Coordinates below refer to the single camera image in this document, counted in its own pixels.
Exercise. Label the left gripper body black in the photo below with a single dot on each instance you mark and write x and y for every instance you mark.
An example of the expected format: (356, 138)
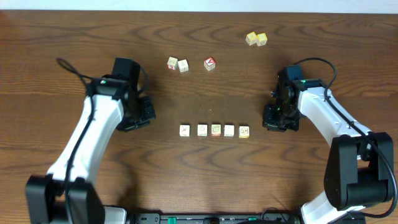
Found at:
(144, 113)

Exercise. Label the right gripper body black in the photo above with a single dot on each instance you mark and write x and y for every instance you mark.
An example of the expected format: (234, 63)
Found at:
(281, 117)

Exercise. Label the yellow face wooden block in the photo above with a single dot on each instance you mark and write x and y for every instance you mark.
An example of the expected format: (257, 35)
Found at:
(244, 132)

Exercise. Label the yellow edged bug block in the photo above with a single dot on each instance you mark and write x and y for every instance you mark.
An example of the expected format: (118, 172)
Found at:
(184, 130)

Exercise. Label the plain cream wooden block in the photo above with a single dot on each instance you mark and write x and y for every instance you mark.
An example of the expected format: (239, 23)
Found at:
(228, 130)

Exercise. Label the green edged wooden block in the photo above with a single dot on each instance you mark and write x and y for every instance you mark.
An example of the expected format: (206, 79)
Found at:
(202, 129)

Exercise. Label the red spiral wooden block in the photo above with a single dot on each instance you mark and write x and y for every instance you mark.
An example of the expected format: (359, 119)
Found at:
(216, 130)

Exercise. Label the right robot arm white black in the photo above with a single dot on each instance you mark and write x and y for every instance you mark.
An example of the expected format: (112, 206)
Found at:
(360, 168)

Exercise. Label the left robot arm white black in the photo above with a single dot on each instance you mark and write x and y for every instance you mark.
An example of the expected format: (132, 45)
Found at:
(66, 194)

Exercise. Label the red number three block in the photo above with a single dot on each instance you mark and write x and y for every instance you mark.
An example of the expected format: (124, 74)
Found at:
(172, 63)

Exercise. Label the blue letter white block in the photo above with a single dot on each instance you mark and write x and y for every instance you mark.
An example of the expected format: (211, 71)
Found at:
(183, 65)

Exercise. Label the yellow block right of pair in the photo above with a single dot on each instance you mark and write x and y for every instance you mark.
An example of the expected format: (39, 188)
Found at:
(261, 39)

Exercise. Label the yellow block of pair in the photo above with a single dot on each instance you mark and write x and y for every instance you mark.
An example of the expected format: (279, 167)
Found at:
(261, 39)
(251, 38)

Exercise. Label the yellow block left of pair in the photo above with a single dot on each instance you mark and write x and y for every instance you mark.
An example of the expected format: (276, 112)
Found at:
(251, 38)

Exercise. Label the red letter A block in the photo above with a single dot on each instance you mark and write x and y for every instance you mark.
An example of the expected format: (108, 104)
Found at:
(209, 63)

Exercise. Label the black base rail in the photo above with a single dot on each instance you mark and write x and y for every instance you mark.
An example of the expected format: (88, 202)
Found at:
(156, 218)

